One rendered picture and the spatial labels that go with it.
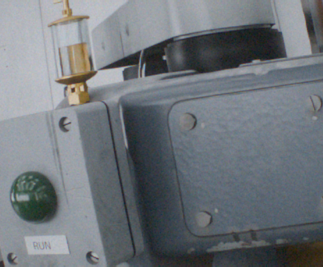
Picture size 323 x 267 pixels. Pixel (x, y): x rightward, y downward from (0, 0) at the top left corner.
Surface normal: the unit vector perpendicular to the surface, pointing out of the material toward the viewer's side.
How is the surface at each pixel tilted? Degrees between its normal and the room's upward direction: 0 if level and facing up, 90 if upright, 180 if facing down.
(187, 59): 90
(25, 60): 90
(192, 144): 90
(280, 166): 90
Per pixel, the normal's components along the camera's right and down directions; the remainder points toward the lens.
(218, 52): -0.20, 0.09
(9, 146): -0.44, 0.12
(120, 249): 0.88, -0.13
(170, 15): -0.87, 0.18
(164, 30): -0.96, 0.18
